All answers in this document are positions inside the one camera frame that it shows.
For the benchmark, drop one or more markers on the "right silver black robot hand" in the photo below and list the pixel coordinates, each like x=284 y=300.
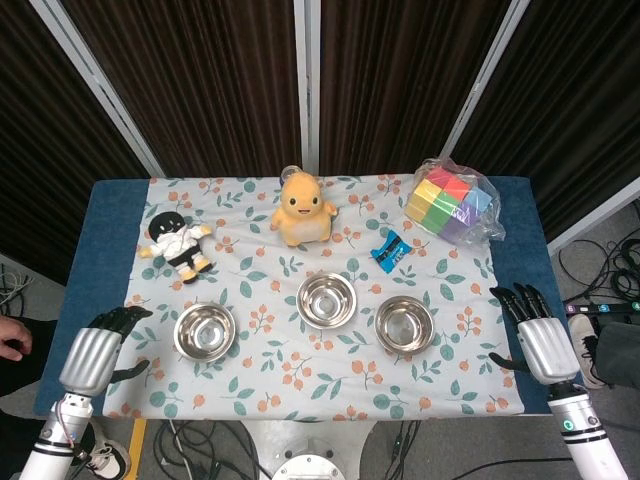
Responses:
x=547 y=350

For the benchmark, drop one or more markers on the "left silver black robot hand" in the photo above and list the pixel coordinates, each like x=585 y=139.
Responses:
x=90 y=357

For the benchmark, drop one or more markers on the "stainless steel bowl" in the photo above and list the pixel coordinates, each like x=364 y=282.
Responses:
x=326 y=301
x=205 y=332
x=405 y=325

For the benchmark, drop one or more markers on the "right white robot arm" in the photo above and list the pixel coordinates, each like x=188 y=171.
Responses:
x=585 y=440

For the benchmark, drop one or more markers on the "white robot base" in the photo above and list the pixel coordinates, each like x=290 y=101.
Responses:
x=315 y=465

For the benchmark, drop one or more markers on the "bystander bare hand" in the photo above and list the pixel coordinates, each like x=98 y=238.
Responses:
x=12 y=337

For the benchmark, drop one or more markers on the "grey white sneaker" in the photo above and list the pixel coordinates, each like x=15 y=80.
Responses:
x=582 y=345

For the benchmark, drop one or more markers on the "bystander dark trouser leg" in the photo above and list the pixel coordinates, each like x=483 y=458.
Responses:
x=622 y=355
x=30 y=370

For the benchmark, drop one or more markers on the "black power strip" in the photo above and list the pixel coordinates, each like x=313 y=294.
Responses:
x=605 y=308

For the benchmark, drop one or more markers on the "blue table cover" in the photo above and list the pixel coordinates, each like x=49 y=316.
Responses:
x=100 y=260

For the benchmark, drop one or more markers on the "white black sneaker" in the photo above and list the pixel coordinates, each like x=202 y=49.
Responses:
x=107 y=460

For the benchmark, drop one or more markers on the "black white plush doll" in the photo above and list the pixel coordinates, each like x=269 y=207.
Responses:
x=175 y=245

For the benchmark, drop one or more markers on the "clear plastic bag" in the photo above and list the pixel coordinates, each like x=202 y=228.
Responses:
x=487 y=220

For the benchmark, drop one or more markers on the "multicoloured foam block cube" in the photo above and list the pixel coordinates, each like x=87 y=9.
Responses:
x=440 y=205

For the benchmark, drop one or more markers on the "blue snack packet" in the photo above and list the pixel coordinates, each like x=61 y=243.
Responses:
x=391 y=251

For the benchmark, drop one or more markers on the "floral print cloth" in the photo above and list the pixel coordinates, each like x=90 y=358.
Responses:
x=300 y=380

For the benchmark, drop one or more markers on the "dark brown partition panel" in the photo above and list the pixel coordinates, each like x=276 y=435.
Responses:
x=200 y=85
x=575 y=100
x=400 y=85
x=40 y=150

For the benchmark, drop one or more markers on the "orange dinosaur plush toy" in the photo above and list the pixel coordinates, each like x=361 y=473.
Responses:
x=302 y=215

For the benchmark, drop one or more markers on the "small clear plastic item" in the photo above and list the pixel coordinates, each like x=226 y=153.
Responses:
x=287 y=175

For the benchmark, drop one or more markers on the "white partition frame post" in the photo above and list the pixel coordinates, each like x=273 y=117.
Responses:
x=595 y=220
x=485 y=85
x=306 y=85
x=100 y=85

